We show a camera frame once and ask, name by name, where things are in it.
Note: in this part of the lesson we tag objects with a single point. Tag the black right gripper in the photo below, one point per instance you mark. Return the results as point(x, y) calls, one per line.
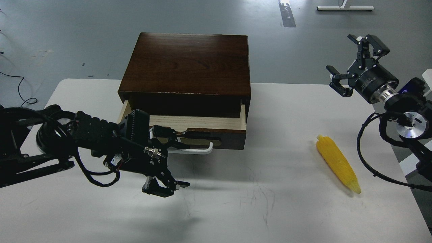
point(371, 79)

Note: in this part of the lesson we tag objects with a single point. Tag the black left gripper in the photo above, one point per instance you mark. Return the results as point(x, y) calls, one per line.
point(128, 147)

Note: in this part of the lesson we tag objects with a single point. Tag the wooden drawer with white handle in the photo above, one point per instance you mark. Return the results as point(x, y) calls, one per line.
point(198, 122)

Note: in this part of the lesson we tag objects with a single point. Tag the yellow corn cob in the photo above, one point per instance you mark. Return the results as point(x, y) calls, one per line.
point(337, 162)

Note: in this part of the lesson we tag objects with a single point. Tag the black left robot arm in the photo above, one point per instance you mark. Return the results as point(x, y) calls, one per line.
point(37, 143)

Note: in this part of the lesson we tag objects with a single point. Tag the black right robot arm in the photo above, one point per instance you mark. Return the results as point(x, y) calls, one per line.
point(407, 116)

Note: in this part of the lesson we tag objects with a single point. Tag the dark wooden drawer cabinet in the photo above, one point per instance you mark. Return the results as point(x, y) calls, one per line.
point(188, 74)

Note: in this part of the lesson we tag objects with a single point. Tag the white floor stand base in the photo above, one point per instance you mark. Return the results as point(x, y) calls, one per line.
point(344, 5)

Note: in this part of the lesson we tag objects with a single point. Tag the grey floor tape strip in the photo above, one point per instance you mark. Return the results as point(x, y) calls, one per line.
point(286, 12)

